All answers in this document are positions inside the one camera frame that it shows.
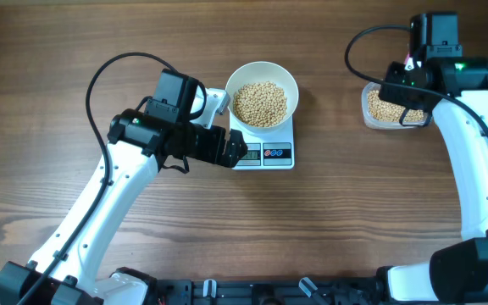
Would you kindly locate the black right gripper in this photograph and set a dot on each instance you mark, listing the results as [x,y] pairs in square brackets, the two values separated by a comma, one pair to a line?
[391,94]

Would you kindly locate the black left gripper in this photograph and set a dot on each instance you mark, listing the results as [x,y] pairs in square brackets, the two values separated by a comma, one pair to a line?
[213,153]

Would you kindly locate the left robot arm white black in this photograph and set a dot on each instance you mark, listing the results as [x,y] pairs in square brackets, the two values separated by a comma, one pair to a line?
[176,121]

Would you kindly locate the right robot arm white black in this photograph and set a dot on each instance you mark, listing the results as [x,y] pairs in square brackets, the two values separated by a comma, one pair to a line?
[454,90]

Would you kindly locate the white digital kitchen scale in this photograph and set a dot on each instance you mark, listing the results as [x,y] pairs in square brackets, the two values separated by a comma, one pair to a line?
[271,150]

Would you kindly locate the soybeans pile in bowl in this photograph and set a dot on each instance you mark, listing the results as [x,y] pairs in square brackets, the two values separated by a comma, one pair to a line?
[261,104]

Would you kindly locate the white round bowl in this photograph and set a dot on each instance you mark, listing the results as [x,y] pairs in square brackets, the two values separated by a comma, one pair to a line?
[262,71]

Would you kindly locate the clear container of soybeans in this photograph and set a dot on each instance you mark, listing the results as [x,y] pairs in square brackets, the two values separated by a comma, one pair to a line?
[382,115]

